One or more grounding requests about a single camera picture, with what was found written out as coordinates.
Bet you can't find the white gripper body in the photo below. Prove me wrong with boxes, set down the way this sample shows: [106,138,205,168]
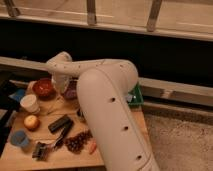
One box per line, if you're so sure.
[51,75,70,94]

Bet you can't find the wooden board table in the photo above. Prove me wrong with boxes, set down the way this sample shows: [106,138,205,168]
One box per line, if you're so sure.
[0,78,155,171]

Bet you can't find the white cup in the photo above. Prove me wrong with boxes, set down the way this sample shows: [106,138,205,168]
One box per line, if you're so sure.
[20,94,40,114]

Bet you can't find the red bowl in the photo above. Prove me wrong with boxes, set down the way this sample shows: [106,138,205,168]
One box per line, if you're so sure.
[32,78,55,98]

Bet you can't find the black rectangular block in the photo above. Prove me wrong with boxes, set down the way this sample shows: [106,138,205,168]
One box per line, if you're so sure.
[48,115,71,133]

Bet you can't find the apple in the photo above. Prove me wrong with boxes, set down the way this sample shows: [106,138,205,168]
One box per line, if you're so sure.
[24,115,40,131]

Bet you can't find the blue cloth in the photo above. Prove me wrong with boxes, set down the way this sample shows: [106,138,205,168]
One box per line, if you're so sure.
[10,89,26,102]

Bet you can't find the black handled spatula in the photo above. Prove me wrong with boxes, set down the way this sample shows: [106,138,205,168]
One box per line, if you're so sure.
[43,121,73,150]

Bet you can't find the bunch of dark grapes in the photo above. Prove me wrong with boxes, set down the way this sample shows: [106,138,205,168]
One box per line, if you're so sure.
[64,130,92,154]

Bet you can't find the red chili pepper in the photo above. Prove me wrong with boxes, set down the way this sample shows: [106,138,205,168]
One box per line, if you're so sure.
[89,140,97,155]

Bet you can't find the black brush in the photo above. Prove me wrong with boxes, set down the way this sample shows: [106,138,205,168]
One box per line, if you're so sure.
[32,142,49,161]

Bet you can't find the green plastic tray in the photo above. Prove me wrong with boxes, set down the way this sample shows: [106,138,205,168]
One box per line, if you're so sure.
[126,84,144,107]

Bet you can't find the small metal cup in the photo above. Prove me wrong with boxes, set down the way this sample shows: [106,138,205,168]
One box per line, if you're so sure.
[77,108,86,122]

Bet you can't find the purple bowl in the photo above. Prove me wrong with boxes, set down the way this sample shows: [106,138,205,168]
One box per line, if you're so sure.
[62,81,77,100]

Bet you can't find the metal fork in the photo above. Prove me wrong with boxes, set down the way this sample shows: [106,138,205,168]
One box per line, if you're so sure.
[45,96,62,115]

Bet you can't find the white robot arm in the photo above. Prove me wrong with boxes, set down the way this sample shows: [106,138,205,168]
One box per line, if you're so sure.
[46,52,160,171]

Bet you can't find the blue plastic cup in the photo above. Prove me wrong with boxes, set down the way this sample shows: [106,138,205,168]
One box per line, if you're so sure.
[10,130,30,148]

